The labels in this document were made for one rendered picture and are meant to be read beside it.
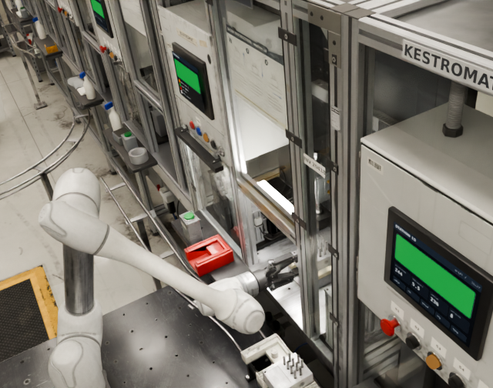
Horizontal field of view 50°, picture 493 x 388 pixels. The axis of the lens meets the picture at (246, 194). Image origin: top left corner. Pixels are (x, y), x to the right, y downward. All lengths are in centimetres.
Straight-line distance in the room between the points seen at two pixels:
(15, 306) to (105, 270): 58
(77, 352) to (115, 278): 168
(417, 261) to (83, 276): 119
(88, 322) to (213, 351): 48
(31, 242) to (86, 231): 257
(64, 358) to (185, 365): 46
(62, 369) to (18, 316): 169
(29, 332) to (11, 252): 85
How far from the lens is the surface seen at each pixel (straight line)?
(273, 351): 185
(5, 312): 367
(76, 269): 188
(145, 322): 231
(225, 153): 181
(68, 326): 205
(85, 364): 195
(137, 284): 348
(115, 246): 162
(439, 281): 105
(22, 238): 422
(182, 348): 218
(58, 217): 157
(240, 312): 163
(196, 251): 215
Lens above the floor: 236
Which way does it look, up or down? 36 degrees down
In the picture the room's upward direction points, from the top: 7 degrees counter-clockwise
